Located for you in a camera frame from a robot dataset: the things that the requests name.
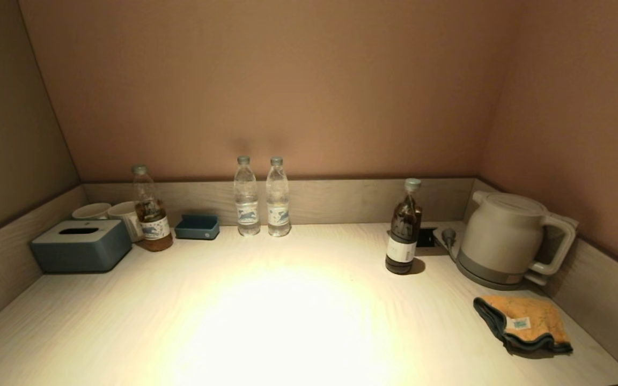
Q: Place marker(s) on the orange cloth with grey edge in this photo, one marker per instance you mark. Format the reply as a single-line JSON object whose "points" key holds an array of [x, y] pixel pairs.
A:
{"points": [[534, 316]]}

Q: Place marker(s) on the clear water bottle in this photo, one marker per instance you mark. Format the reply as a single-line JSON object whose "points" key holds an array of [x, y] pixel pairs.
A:
{"points": [[247, 214], [278, 214]]}

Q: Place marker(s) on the dark tea bottle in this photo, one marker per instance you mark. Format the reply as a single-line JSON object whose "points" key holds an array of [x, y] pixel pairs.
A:
{"points": [[403, 246]]}

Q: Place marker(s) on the small blue tray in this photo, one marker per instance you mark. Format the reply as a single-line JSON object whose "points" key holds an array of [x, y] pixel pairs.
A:
{"points": [[196, 231]]}

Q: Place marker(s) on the black recessed desk socket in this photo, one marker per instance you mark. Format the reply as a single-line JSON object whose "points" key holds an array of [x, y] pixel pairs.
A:
{"points": [[426, 237]]}

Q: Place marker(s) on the grey power plug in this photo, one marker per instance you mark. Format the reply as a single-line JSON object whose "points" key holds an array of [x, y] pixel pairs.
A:
{"points": [[448, 236]]}

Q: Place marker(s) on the half-full amber tea bottle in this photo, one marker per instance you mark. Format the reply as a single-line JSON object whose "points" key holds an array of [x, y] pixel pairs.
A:
{"points": [[153, 229]]}

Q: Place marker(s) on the white electric kettle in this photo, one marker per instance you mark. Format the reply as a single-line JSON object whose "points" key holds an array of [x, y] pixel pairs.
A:
{"points": [[502, 236]]}

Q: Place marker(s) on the blue-grey tissue box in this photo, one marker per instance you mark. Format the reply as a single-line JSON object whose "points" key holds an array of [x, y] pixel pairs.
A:
{"points": [[81, 252]]}

